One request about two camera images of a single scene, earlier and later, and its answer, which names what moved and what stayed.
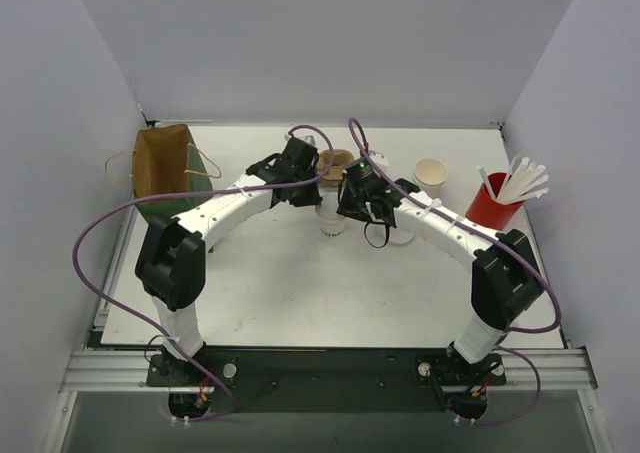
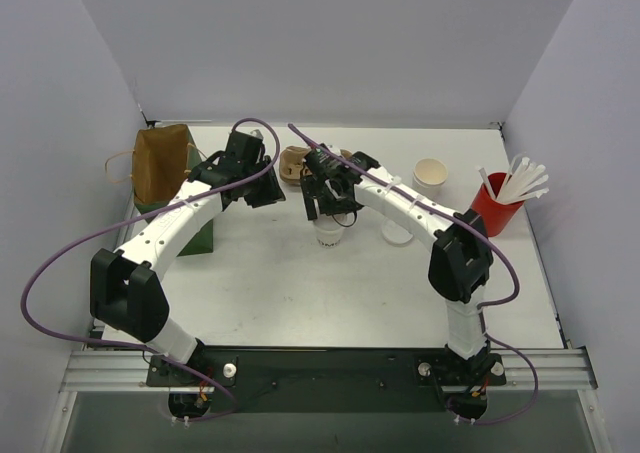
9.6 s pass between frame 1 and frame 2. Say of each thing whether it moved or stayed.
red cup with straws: stayed
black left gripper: moved
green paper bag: stayed
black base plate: stayed
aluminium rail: stayed
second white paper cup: stayed
